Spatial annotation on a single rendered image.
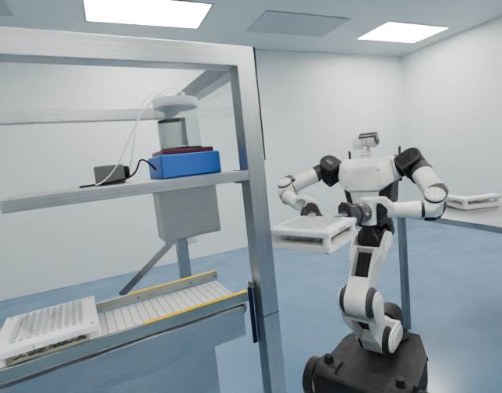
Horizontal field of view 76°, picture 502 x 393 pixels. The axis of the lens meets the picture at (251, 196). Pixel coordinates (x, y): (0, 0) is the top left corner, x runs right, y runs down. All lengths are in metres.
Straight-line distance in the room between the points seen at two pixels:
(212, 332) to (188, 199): 0.46
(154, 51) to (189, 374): 0.97
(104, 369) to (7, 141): 3.78
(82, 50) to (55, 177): 3.64
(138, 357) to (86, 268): 3.60
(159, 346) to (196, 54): 0.85
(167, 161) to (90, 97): 3.57
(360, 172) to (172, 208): 0.95
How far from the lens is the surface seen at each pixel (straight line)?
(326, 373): 1.91
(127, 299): 1.29
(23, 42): 0.93
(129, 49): 0.95
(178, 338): 1.09
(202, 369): 1.22
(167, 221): 1.20
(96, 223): 4.51
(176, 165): 1.05
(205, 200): 1.23
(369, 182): 1.70
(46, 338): 1.05
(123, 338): 1.05
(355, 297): 1.67
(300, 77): 5.51
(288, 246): 1.16
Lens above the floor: 1.30
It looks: 6 degrees down
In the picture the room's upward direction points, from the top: 6 degrees counter-clockwise
